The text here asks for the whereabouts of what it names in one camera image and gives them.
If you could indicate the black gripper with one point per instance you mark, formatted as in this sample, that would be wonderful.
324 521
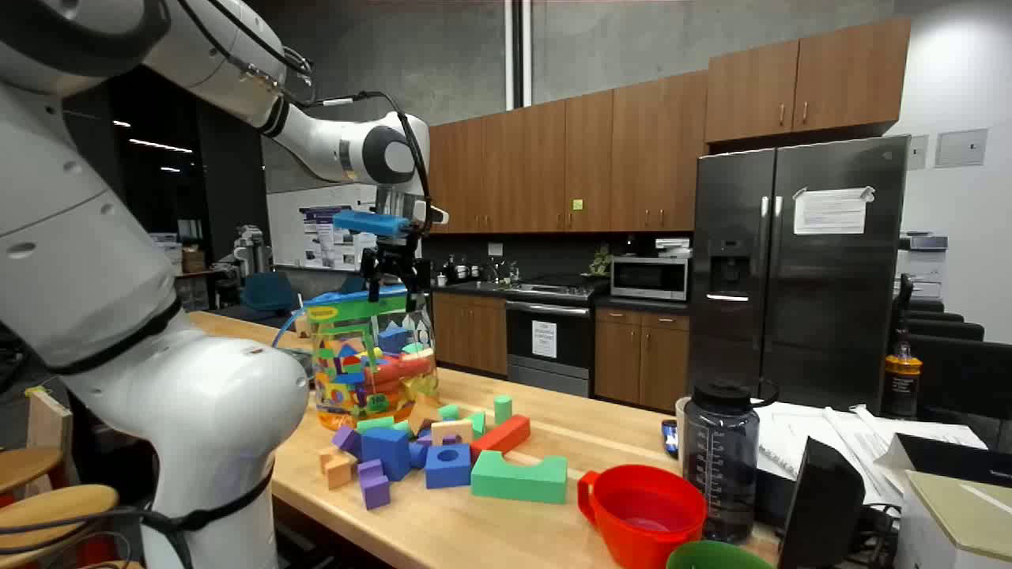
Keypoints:
396 264

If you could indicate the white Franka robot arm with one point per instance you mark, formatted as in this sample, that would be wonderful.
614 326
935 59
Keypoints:
127 316

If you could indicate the clear plastic block bag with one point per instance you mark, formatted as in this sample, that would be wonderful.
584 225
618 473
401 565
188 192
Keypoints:
369 359

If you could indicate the small green foam block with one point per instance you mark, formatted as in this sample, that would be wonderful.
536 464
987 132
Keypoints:
449 411

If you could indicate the flat green foam block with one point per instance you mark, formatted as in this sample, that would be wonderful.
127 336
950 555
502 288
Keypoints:
373 426

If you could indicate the tan foam arch block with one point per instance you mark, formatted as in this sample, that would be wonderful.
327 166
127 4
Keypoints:
449 430

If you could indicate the red foam bar block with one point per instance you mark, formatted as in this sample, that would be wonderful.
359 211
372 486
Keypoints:
503 433

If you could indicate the blue foam block with hole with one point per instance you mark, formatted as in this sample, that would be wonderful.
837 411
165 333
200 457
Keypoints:
446 465

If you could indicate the orange foam block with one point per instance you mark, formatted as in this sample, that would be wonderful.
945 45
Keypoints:
339 469

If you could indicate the small purple foam block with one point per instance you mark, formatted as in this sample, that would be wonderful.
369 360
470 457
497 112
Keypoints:
373 488

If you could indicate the large green foam arch block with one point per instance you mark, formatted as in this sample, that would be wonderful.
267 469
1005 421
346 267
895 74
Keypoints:
516 479

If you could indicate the wooden base cabinet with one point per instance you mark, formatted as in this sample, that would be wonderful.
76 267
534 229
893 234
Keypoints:
471 333
641 359

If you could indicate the white poster board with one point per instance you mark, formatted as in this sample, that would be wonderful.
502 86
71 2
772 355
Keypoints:
319 249

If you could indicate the black built-in oven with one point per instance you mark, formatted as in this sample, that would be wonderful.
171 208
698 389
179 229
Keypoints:
547 342

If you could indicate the small green foam cube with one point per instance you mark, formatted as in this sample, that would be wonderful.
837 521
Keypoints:
503 408

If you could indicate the steel microwave oven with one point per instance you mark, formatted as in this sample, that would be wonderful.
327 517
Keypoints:
649 278

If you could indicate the dark smartphone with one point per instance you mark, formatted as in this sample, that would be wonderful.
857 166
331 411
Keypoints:
671 437

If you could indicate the red plastic cup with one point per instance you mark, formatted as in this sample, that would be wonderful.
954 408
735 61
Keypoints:
636 517

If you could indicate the dark translucent water bottle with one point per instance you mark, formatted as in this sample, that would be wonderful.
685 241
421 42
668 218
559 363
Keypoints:
723 464

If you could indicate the black refrigerator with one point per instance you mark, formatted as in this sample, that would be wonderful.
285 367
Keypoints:
802 303

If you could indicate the wooden chair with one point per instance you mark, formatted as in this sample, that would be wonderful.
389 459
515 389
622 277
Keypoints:
50 507

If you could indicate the green plastic bowl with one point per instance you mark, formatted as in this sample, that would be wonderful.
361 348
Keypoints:
717 556

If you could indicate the white paper sheet on fridge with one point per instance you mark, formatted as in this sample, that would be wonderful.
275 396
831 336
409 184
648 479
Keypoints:
832 211

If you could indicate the white papers pile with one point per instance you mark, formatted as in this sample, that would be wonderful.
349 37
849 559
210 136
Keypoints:
832 430

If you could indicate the black monitor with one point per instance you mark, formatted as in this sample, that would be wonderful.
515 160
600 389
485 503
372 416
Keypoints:
820 511

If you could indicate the orange drink bottle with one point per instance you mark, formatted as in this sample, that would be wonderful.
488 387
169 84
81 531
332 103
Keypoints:
902 384

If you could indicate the black office chair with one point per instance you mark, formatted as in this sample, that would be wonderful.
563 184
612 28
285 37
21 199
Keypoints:
965 367

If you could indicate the white cardboard box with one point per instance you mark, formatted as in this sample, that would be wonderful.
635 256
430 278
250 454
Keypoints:
954 517

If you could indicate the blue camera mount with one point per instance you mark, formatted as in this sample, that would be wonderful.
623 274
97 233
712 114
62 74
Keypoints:
372 221

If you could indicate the long wooden wall cabinet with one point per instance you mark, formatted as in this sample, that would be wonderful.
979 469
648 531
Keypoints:
572 163

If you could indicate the tall wooden wall cabinet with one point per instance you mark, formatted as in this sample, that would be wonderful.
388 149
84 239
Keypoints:
808 84

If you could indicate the grey wall panel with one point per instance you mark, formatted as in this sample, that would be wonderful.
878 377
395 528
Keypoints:
962 147

